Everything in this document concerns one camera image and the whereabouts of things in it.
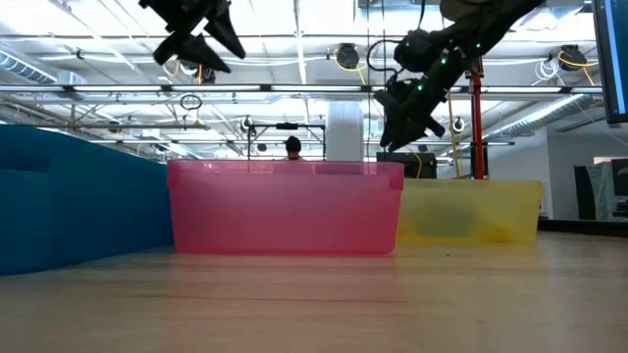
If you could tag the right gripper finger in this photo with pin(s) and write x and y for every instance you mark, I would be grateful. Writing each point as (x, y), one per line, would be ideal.
(409, 130)
(387, 125)

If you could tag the person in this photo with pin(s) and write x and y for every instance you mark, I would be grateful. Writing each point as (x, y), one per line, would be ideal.
(293, 146)

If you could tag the pink translucent plastic bin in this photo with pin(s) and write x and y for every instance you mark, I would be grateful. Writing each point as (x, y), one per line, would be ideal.
(284, 211)

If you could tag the black computer monitor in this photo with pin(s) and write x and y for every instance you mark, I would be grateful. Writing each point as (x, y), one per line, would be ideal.
(611, 59)

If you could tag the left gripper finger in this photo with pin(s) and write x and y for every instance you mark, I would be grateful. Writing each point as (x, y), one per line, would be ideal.
(191, 51)
(225, 32)

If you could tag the yellow translucent plastic bin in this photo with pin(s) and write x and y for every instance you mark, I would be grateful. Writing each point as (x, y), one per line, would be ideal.
(515, 206)

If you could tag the red desk lamp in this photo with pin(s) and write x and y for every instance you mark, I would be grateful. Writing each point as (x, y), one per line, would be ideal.
(477, 137)

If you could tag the black gantry frame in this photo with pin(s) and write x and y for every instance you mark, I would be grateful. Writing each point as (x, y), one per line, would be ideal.
(287, 126)

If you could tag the blue plastic bin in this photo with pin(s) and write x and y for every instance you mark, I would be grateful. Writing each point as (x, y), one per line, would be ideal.
(73, 206)

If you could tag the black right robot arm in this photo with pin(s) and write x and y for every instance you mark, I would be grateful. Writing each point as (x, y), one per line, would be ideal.
(490, 24)

